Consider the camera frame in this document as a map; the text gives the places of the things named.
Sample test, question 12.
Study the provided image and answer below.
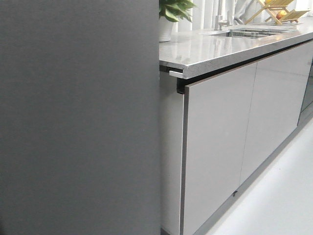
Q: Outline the grey stone countertop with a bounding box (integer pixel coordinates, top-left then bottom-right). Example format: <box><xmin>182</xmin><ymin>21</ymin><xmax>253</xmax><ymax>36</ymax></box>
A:
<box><xmin>159</xmin><ymin>17</ymin><xmax>313</xmax><ymax>79</ymax></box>

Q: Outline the green potted plant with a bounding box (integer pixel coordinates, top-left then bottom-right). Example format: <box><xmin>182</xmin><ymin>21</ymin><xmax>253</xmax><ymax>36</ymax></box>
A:
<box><xmin>159</xmin><ymin>0</ymin><xmax>196</xmax><ymax>42</ymax></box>

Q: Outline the white curtain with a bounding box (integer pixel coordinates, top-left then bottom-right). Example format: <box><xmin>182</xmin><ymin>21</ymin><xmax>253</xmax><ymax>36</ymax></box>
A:
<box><xmin>173</xmin><ymin>0</ymin><xmax>261</xmax><ymax>32</ymax></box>

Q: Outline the steel sink basin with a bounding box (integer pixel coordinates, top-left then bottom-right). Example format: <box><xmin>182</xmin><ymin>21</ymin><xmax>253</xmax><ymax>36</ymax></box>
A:
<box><xmin>212</xmin><ymin>28</ymin><xmax>295</xmax><ymax>39</ymax></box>

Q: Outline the steel kitchen faucet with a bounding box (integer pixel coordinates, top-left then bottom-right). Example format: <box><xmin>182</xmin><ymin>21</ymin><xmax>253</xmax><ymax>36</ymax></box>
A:
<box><xmin>214</xmin><ymin>0</ymin><xmax>233</xmax><ymax>30</ymax></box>

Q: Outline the wooden dish rack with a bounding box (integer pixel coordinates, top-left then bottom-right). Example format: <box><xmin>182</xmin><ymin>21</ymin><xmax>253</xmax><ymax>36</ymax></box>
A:
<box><xmin>245</xmin><ymin>0</ymin><xmax>310</xmax><ymax>25</ymax></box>

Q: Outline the orange fruit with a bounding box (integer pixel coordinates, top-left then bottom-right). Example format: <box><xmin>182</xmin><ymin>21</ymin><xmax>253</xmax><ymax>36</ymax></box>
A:
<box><xmin>276</xmin><ymin>10</ymin><xmax>287</xmax><ymax>20</ymax></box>

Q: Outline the dark grey fridge door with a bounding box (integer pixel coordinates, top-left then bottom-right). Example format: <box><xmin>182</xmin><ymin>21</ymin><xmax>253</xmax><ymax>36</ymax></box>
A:
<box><xmin>0</xmin><ymin>0</ymin><xmax>160</xmax><ymax>235</ymax></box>

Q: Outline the grey kitchen cabinet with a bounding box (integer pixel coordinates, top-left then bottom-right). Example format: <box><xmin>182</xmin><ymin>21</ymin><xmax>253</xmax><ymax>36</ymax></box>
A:
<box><xmin>160</xmin><ymin>42</ymin><xmax>313</xmax><ymax>235</ymax></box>

